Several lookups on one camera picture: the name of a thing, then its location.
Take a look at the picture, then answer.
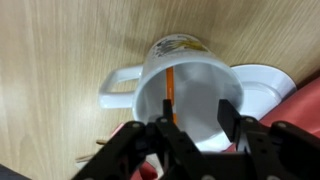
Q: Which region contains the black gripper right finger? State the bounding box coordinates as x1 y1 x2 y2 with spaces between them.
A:
217 99 241 142

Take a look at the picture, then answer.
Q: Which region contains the red orange cloth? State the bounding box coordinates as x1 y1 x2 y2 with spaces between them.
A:
111 76 320 180

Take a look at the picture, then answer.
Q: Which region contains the white printed mug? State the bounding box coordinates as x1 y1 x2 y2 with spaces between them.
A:
98 34 244 152

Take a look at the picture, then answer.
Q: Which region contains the white round plate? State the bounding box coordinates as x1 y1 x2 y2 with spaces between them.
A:
232 64 297 120

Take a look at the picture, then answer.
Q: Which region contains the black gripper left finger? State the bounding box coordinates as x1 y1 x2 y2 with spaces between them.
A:
163 99 173 121

